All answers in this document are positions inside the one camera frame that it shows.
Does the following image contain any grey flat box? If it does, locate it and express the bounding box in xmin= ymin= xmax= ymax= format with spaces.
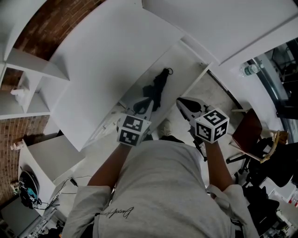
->
xmin=0 ymin=196 xmax=41 ymax=237

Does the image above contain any black umbrella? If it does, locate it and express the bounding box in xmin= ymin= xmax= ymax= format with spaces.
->
xmin=142 ymin=67 xmax=174 ymax=110

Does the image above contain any glass top desk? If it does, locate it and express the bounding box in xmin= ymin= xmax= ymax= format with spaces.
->
xmin=241 ymin=37 xmax=298 ymax=142

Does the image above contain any brown wooden chair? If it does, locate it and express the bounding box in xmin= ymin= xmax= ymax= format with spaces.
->
xmin=226 ymin=107 xmax=281 ymax=174

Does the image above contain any person's right forearm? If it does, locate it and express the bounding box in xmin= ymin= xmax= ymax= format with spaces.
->
xmin=204 ymin=139 xmax=234 ymax=192

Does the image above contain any white drawer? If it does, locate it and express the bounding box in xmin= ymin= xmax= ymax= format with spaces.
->
xmin=88 ymin=39 xmax=214 ymax=150

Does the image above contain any small white side table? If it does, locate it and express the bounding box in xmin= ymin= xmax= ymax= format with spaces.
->
xmin=18 ymin=134 xmax=86 ymax=217

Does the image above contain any black cable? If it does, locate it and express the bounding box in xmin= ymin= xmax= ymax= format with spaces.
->
xmin=38 ymin=175 xmax=92 ymax=211

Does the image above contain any person's white shoe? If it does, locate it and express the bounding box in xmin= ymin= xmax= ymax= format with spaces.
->
xmin=156 ymin=118 xmax=173 ymax=138

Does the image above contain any white crumpled tissue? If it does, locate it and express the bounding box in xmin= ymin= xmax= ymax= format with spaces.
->
xmin=10 ymin=87 xmax=30 ymax=103

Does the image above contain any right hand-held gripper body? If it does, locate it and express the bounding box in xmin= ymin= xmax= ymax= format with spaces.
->
xmin=186 ymin=104 xmax=230 ymax=162

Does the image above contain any white open shelf unit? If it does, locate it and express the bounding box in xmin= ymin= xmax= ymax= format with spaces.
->
xmin=0 ymin=0 xmax=71 ymax=120

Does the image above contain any black bag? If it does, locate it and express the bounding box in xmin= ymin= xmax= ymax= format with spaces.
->
xmin=246 ymin=136 xmax=298 ymax=188

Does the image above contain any clear plastic water bottle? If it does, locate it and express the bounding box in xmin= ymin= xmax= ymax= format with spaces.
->
xmin=239 ymin=63 xmax=261 ymax=78

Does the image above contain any person's grey shirt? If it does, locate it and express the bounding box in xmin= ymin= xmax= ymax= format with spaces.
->
xmin=62 ymin=139 xmax=259 ymax=238

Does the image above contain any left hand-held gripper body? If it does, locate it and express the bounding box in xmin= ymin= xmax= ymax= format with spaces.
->
xmin=116 ymin=107 xmax=152 ymax=147

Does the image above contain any person's black trouser leg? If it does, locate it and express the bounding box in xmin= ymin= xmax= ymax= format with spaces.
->
xmin=159 ymin=134 xmax=186 ymax=144

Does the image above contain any white drawer cabinet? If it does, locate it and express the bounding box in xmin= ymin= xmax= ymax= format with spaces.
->
xmin=43 ymin=0 xmax=186 ymax=153

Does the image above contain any person's left forearm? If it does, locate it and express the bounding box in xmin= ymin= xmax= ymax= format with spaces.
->
xmin=87 ymin=141 xmax=131 ymax=187

